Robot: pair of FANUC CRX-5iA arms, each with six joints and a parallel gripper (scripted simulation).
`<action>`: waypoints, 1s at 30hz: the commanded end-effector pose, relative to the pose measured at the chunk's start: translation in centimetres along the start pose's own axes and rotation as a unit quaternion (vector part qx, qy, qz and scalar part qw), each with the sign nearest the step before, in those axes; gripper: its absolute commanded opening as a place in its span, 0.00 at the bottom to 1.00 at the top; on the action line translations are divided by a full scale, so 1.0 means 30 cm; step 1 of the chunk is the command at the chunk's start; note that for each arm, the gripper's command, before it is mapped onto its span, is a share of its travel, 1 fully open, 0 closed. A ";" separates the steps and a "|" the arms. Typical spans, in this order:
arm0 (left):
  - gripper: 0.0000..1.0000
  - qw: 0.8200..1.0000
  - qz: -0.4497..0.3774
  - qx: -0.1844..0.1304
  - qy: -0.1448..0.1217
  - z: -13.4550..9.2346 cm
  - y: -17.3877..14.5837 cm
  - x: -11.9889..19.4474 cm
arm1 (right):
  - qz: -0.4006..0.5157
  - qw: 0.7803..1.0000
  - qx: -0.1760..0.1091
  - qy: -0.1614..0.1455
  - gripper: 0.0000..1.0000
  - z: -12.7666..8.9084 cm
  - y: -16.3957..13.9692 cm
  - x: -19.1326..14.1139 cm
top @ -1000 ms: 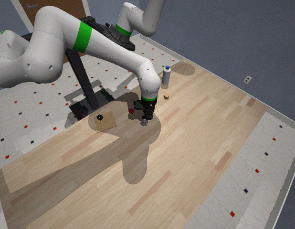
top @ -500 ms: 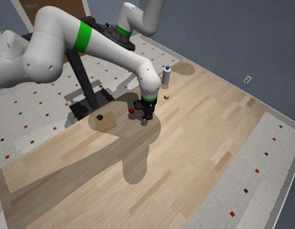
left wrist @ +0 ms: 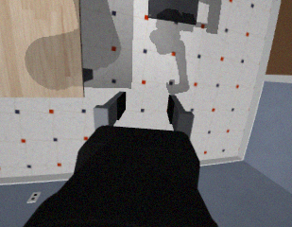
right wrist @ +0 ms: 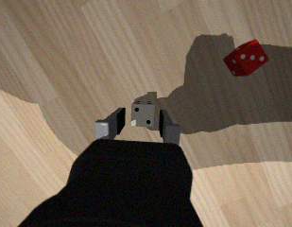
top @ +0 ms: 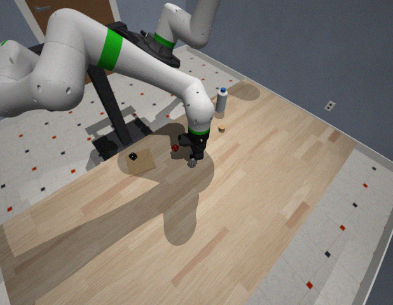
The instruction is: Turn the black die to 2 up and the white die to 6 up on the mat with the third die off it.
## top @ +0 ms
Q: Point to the black die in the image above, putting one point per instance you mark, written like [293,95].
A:
[133,156]

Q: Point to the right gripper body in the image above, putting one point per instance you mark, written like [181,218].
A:
[196,142]

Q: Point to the grey bottle with blue cap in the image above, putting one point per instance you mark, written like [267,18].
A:
[221,100]

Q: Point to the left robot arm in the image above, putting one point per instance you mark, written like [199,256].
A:
[174,23]

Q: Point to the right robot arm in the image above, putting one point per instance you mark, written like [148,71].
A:
[55,80]

